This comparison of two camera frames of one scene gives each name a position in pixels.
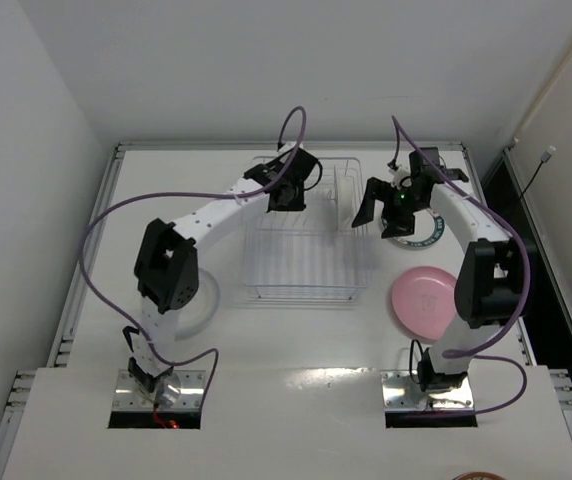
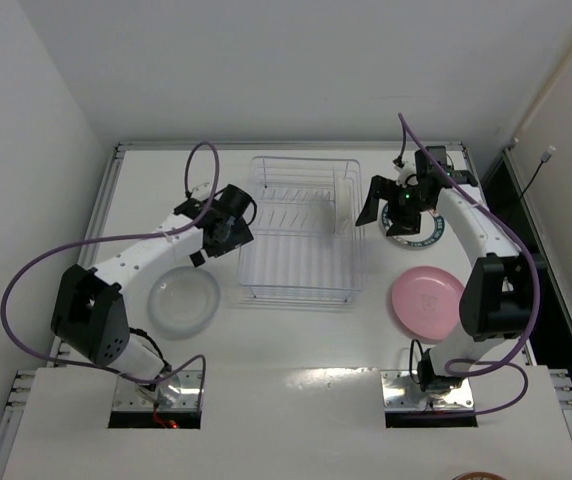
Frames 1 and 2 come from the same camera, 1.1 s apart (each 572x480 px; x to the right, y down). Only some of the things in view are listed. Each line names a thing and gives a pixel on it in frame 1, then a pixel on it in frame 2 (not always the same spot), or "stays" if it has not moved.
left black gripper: (292, 201) -> (227, 240)
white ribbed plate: (346, 204) stays
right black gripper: (388, 201) stays
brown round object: (478, 475) stays
